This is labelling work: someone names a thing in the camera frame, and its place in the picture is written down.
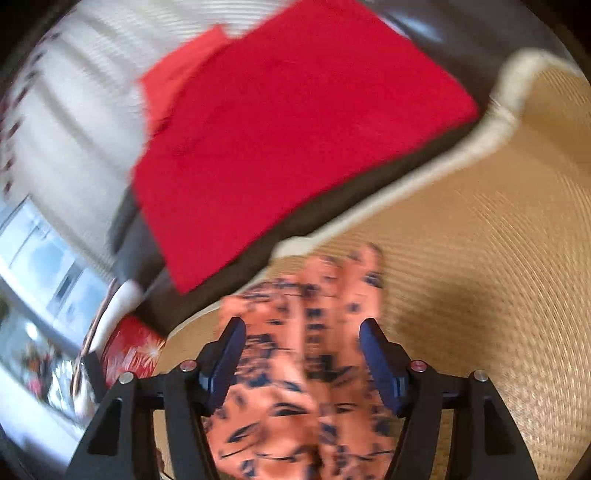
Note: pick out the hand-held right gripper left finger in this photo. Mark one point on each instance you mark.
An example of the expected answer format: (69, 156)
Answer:
(226, 364)

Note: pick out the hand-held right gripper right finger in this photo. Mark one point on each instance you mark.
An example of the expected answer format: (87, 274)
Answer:
(381, 364)

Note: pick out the orange floral garment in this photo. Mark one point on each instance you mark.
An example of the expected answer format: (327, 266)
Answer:
(300, 323)

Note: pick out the red printed cushion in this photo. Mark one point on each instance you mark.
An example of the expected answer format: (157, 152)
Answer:
(129, 346)

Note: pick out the cream cushion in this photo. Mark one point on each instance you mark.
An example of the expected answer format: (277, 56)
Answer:
(124, 290)

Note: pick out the tan woven straw mat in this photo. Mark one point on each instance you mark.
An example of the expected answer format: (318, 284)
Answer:
(485, 254)

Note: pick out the dark brown sofa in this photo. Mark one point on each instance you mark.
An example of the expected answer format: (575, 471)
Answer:
(369, 177)

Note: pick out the blurred colourful ornaments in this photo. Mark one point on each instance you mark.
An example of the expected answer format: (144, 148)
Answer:
(37, 369)

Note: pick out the window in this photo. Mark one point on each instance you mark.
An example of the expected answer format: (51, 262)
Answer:
(41, 258)

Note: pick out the red blanket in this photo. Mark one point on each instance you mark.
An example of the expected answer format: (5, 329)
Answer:
(300, 129)

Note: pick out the white curtain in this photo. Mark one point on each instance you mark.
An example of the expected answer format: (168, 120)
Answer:
(69, 138)

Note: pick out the light red cloth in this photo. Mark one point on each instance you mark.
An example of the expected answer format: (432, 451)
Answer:
(175, 83)

